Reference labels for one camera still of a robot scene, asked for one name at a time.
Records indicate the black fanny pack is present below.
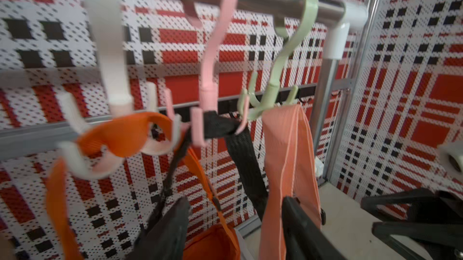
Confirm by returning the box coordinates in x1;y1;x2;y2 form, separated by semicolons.
140;112;268;260

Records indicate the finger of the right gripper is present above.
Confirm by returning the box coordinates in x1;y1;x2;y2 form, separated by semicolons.
361;188;463;220
372;221;463;260

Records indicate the black wall hook rail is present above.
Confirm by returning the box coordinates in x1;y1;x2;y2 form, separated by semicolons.
165;83;317;122

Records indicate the pink fanny pack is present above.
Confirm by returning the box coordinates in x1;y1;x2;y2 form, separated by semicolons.
259;104;321;260

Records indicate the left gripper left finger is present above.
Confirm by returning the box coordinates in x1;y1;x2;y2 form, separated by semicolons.
125;197;191;260

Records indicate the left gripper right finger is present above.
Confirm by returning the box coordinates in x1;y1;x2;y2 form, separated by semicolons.
282;197;345;260

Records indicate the orange fanny pack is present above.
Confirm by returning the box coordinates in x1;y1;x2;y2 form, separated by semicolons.
46;112;241;260

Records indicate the white hook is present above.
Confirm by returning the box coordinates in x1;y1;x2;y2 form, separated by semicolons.
58;0;175;180

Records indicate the garment rack steel white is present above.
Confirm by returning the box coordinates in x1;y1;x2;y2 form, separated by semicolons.
0;0;369;185

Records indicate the pink hook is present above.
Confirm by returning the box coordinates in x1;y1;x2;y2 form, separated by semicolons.
164;0;238;148

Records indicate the light green hook right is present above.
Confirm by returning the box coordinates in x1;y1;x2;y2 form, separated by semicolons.
238;0;319;121

